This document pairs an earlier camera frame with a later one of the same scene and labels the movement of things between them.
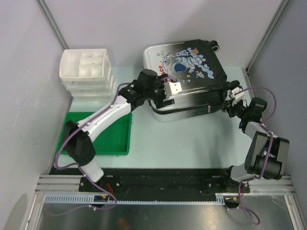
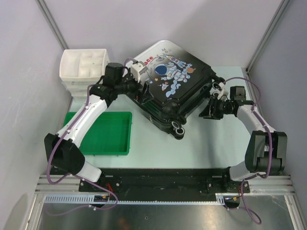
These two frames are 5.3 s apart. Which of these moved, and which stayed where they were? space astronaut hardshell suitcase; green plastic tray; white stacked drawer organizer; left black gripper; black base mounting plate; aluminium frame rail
Moved: left black gripper; space astronaut hardshell suitcase
Stayed: white stacked drawer organizer; black base mounting plate; aluminium frame rail; green plastic tray
